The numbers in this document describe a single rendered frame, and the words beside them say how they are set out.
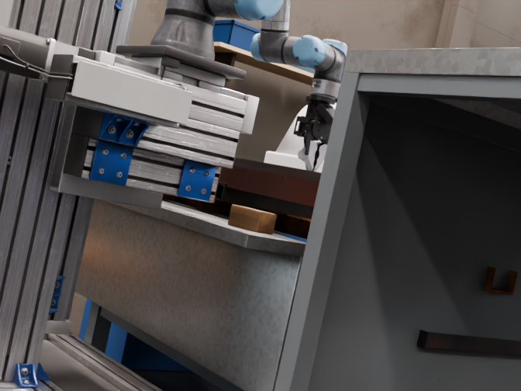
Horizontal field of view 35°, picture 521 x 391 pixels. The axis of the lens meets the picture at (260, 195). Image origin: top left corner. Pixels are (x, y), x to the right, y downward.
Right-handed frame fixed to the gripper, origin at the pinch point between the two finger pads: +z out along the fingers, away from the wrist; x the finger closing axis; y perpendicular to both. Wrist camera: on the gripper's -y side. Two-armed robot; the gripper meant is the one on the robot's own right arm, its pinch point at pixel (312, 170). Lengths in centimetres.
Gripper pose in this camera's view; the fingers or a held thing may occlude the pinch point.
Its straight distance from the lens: 223.0
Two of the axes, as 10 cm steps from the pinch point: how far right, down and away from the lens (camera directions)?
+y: -5.7, -1.3, 8.1
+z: -2.1, 9.8, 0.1
